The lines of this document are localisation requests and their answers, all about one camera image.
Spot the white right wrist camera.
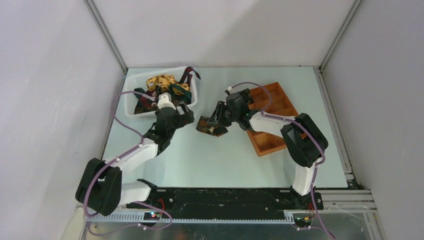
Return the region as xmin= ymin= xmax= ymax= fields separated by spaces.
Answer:
xmin=225 ymin=86 xmax=234 ymax=96

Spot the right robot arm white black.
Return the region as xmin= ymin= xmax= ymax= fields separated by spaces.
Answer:
xmin=207 ymin=87 xmax=329 ymax=209

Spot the white plastic mesh basket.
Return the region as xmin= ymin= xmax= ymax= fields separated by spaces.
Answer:
xmin=121 ymin=66 xmax=199 ymax=118

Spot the green navy plaid tie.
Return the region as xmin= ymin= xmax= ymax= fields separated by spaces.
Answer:
xmin=134 ymin=84 xmax=192 ymax=104

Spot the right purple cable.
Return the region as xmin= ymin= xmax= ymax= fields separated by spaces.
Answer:
xmin=230 ymin=81 xmax=336 ymax=239

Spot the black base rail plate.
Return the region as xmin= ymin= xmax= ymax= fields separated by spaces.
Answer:
xmin=144 ymin=187 xmax=324 ymax=221

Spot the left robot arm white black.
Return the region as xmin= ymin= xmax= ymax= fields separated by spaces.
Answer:
xmin=75 ymin=105 xmax=195 ymax=217

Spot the brown dark patterned tie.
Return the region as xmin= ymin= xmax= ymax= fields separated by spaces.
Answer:
xmin=134 ymin=94 xmax=177 ymax=115

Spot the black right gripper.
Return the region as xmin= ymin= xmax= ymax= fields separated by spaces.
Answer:
xmin=207 ymin=101 xmax=240 ymax=128

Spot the red navy striped tie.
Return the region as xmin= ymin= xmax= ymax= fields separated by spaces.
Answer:
xmin=178 ymin=66 xmax=201 ymax=86

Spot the orange compartment tray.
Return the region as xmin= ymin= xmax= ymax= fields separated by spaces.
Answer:
xmin=247 ymin=82 xmax=298 ymax=157

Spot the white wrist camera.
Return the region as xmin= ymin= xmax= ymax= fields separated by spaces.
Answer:
xmin=225 ymin=86 xmax=234 ymax=96
xmin=157 ymin=92 xmax=176 ymax=110

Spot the purple cable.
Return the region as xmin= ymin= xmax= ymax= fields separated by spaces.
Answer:
xmin=82 ymin=91 xmax=174 ymax=231
xmin=230 ymin=81 xmax=336 ymax=239

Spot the dark floral patterned tie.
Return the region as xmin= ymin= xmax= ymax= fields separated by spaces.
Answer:
xmin=195 ymin=116 xmax=228 ymax=137

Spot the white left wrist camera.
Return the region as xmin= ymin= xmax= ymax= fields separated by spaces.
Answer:
xmin=157 ymin=92 xmax=176 ymax=110

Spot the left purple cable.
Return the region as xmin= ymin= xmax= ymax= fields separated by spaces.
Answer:
xmin=82 ymin=91 xmax=174 ymax=231

